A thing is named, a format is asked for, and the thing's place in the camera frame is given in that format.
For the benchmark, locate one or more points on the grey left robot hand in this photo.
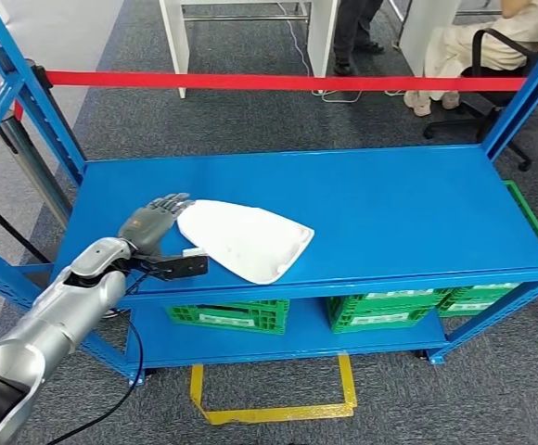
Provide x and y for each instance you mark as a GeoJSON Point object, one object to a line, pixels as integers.
{"type": "Point", "coordinates": [146, 224]}

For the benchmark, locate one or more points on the white curved plastic part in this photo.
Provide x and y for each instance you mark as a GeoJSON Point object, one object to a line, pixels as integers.
{"type": "Point", "coordinates": [245, 239]}

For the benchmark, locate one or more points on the blue metal shelf rack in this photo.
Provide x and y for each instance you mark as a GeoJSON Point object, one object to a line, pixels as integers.
{"type": "Point", "coordinates": [366, 209]}

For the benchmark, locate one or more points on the thin black slanted rod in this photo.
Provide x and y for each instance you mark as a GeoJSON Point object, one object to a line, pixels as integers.
{"type": "Point", "coordinates": [9, 226]}

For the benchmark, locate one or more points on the white desk with metal bar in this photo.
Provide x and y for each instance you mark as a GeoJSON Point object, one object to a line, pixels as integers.
{"type": "Point", "coordinates": [176, 43]}

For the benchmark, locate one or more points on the red barrier belt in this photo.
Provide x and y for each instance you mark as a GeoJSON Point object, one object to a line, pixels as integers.
{"type": "Point", "coordinates": [250, 81]}

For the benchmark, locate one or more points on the yellow floor tape rectangle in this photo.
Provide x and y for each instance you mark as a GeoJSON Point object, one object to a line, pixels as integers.
{"type": "Point", "coordinates": [273, 414]}

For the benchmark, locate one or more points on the person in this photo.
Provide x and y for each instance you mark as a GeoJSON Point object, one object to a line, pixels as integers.
{"type": "Point", "coordinates": [352, 24]}
{"type": "Point", "coordinates": [464, 49]}

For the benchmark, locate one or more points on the white desk panel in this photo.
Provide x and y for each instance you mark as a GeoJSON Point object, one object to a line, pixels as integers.
{"type": "Point", "coordinates": [422, 31]}

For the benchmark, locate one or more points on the black office chair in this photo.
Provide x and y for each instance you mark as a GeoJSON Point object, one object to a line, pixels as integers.
{"type": "Point", "coordinates": [505, 99]}

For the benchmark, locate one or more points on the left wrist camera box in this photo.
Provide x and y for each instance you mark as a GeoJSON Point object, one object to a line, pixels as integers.
{"type": "Point", "coordinates": [190, 265]}

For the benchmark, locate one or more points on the chrome stanchion post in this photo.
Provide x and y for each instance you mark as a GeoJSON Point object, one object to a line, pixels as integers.
{"type": "Point", "coordinates": [33, 169]}

